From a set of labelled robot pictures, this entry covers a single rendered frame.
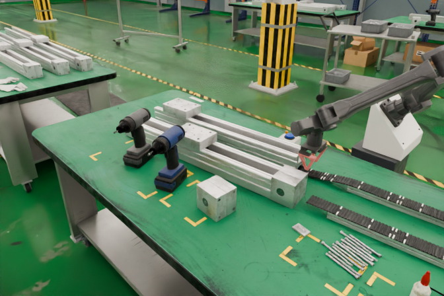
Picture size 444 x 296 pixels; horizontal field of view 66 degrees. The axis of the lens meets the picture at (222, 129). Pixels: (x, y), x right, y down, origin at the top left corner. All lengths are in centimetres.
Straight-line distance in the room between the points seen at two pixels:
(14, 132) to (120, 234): 111
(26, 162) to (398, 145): 234
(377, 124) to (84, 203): 156
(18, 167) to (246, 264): 207
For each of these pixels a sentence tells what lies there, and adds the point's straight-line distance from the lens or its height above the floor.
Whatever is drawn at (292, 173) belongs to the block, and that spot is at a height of 87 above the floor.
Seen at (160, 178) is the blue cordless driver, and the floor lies 83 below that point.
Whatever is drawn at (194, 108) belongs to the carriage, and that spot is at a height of 90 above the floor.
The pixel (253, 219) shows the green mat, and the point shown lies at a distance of 117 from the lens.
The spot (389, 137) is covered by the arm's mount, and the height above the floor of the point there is 87.
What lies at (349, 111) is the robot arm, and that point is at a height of 109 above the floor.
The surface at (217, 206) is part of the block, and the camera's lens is 111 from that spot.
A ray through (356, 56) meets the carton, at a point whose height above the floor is 16.
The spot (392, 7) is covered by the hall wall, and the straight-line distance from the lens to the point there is 905.
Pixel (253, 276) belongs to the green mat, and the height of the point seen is 78.
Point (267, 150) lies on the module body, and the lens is 141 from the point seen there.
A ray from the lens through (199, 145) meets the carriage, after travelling 135.
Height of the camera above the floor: 153
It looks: 26 degrees down
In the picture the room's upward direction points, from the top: 1 degrees clockwise
